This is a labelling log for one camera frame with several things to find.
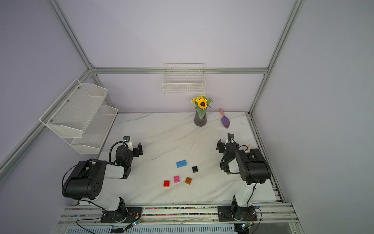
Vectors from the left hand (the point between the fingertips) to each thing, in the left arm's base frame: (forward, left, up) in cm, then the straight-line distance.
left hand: (133, 145), depth 95 cm
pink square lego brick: (-21, -30, -4) cm, 37 cm away
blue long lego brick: (-11, -33, -4) cm, 35 cm away
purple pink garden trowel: (+26, -66, -4) cm, 71 cm away
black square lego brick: (-15, -41, -3) cm, 44 cm away
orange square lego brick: (-22, -37, -4) cm, 43 cm away
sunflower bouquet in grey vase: (+21, -46, +19) cm, 54 cm away
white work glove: (+1, -79, -4) cm, 79 cm away
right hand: (+3, -64, -2) cm, 65 cm away
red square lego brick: (-24, -25, -3) cm, 35 cm away
